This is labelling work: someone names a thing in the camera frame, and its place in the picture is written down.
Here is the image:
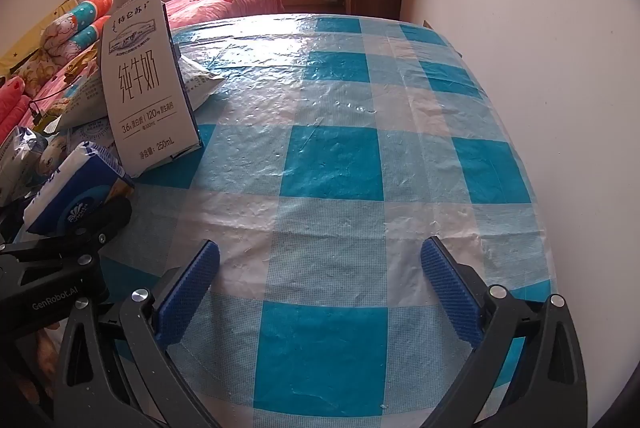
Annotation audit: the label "blue white checkered tablecloth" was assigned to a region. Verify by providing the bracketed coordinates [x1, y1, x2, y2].
[97, 13, 558, 428]

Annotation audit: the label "blue white tissue pack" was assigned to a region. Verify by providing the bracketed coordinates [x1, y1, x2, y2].
[24, 141, 136, 236]

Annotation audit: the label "crumpled white blue wrapper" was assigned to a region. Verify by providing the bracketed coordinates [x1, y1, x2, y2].
[65, 121, 118, 154]

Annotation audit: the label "silver foil pouch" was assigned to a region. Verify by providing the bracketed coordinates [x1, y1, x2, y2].
[177, 53, 228, 111]

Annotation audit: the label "rolled floral blankets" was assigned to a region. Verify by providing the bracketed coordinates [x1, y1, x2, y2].
[0, 0, 81, 69]

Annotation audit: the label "yellow floral pillow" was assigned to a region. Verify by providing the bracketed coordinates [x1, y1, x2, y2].
[10, 48, 96, 99]

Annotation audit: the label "cartoon monkey wet wipes packet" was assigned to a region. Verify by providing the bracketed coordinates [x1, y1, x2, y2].
[35, 135, 71, 181]

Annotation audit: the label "white snack packet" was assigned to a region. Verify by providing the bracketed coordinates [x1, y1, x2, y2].
[47, 58, 108, 131]

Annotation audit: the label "crumpled white silver wrapper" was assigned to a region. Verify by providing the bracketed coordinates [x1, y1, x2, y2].
[0, 127, 48, 204]

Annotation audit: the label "white blue milk carton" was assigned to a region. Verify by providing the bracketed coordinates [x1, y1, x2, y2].
[100, 0, 203, 176]

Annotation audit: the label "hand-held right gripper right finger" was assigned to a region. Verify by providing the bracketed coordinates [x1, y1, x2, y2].
[420, 235, 588, 428]

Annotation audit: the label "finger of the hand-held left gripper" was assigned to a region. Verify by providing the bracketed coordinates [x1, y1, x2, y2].
[0, 197, 133, 277]

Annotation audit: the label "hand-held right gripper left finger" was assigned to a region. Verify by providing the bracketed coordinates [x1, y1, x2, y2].
[52, 239, 221, 428]

